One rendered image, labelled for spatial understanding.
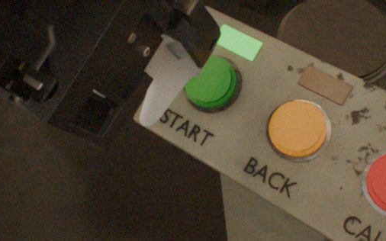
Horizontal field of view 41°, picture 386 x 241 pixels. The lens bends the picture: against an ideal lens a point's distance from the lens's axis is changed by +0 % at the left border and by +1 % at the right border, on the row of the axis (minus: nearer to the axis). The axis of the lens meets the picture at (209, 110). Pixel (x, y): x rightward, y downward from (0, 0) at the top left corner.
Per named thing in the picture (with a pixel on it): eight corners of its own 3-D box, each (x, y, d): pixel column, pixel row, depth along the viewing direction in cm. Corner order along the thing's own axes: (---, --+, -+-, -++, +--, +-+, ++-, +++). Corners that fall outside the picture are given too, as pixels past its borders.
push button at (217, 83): (207, 54, 41) (201, 46, 39) (249, 76, 40) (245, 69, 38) (181, 97, 41) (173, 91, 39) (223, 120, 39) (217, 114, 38)
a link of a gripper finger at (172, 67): (149, 129, 34) (81, 88, 25) (196, 53, 35) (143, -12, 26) (187, 152, 33) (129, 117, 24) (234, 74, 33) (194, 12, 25)
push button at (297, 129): (288, 97, 38) (286, 89, 37) (337, 121, 37) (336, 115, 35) (262, 142, 38) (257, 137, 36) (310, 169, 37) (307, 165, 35)
